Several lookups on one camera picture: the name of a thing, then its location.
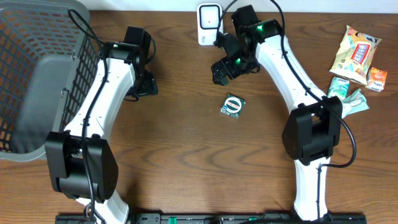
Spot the dark green round-label pack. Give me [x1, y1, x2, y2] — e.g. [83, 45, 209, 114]
[220, 93, 246, 119]

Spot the teal white tissue pack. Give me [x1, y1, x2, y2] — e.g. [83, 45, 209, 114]
[327, 77, 349, 101]

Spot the large beige snack bag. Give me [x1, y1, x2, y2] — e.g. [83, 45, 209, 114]
[329, 26, 382, 85]

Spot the mint green wipes pack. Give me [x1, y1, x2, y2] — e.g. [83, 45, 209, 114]
[341, 88, 369, 118]

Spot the orange tissue pack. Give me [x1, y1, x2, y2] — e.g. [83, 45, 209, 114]
[366, 67, 387, 92]

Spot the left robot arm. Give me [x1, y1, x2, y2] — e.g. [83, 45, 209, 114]
[45, 26, 159, 223]

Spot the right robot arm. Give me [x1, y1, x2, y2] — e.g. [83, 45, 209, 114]
[211, 5, 343, 222]

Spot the white barcode scanner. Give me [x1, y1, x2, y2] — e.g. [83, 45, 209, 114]
[197, 3, 223, 46]

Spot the grey plastic shopping basket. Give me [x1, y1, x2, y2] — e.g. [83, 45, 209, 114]
[1, 0, 99, 162]

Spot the right black cable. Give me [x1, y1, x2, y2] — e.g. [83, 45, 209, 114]
[213, 0, 358, 222]

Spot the black cable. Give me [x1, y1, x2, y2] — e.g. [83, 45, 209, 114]
[67, 8, 109, 224]
[213, 0, 358, 222]

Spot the left black cable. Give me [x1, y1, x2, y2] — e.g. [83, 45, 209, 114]
[67, 8, 109, 224]

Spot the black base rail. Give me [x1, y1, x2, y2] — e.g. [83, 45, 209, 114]
[55, 212, 368, 224]

